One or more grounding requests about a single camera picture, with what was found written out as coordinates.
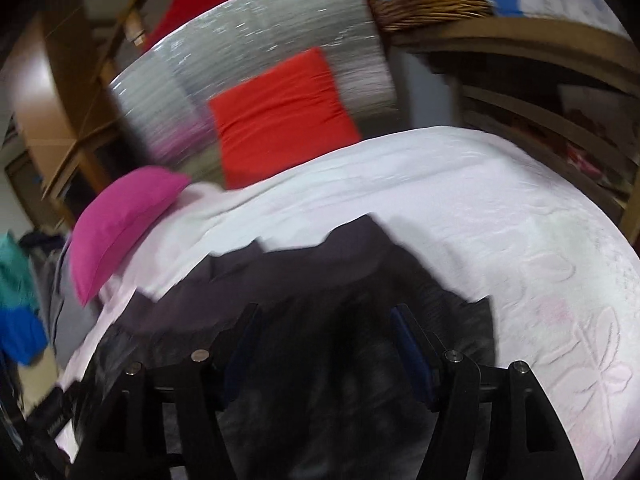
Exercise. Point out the black puffer jacket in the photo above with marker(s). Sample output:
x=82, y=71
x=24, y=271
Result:
x=325, y=285

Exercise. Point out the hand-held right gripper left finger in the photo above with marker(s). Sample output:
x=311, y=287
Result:
x=242, y=355

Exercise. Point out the white embossed blanket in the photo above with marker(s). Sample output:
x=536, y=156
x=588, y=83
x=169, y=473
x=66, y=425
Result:
x=450, y=200

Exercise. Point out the blue jacket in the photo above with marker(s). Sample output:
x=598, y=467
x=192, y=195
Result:
x=20, y=332

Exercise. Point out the curved wooden pillar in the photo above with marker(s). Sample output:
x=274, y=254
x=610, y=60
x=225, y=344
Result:
x=45, y=110

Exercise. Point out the red pillow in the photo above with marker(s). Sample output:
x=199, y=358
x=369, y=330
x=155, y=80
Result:
x=280, y=115

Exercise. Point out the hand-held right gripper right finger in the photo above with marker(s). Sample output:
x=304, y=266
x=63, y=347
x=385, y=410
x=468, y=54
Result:
x=412, y=355

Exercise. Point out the silver foil insulation mat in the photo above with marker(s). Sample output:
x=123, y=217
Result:
x=250, y=25

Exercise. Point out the wooden table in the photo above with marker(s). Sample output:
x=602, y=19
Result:
x=500, y=30

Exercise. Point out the pink pillow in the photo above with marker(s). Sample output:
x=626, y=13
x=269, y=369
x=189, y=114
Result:
x=120, y=225

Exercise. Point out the grey coat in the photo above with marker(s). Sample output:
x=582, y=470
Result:
x=70, y=320

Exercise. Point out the teal shirt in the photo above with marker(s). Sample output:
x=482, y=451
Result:
x=15, y=270

